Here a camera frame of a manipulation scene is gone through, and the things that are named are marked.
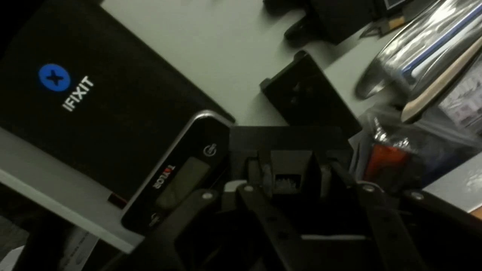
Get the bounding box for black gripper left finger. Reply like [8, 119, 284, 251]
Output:
[107, 157, 308, 271]

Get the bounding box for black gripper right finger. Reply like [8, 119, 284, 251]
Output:
[321, 160, 428, 271]

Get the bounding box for black digital scale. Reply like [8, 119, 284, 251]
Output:
[119, 108, 237, 236]

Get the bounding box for red item in bag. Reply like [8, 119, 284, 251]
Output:
[363, 142, 415, 184]

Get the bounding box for black iFixit case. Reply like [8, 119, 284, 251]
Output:
[0, 0, 237, 205]

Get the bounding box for clear plastic bags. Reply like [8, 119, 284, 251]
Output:
[351, 0, 482, 152]

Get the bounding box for black plastic part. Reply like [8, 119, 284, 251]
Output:
[263, 0, 389, 45]

